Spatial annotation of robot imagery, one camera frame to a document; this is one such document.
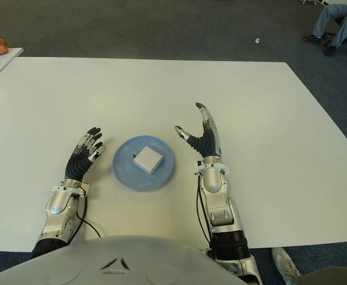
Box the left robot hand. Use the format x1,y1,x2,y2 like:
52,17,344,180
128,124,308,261
64,126,107,181

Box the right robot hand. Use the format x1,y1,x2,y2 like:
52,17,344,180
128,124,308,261
174,102,223,158

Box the white charger block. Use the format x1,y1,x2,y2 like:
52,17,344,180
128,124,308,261
131,145,165,175

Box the blue round plate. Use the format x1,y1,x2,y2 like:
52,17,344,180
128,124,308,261
111,135,176,194

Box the grey robot torso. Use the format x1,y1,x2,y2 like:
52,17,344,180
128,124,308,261
0,235,248,285

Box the white sneaker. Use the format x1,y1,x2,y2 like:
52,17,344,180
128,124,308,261
271,247,301,278

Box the seated person grey trousers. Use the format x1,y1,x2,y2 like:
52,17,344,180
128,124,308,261
302,0,347,56

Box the khaki trouser leg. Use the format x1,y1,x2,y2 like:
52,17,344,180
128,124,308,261
291,265,347,285

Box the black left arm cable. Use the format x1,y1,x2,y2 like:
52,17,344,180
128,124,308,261
77,194,103,238

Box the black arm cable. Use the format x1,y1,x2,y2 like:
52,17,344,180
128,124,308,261
196,175,213,250
77,194,103,238

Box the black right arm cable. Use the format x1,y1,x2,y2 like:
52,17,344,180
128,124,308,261
196,175,213,250

